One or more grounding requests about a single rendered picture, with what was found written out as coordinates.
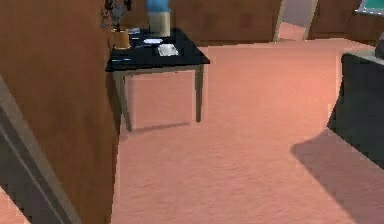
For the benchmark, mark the white flat block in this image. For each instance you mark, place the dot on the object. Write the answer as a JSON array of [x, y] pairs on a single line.
[[167, 50]]

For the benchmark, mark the black top side table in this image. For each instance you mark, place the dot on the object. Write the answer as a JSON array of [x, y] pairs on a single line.
[[156, 56]]

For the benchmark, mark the pale flat block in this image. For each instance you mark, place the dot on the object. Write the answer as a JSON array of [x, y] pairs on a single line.
[[152, 41]]

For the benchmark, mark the pale open doorway door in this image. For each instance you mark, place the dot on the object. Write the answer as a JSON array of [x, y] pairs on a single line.
[[295, 15]]

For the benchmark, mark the grey room door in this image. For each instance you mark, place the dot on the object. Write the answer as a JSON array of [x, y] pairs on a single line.
[[23, 166]]

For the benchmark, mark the teal window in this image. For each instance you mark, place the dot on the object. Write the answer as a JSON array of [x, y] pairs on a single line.
[[371, 6]]

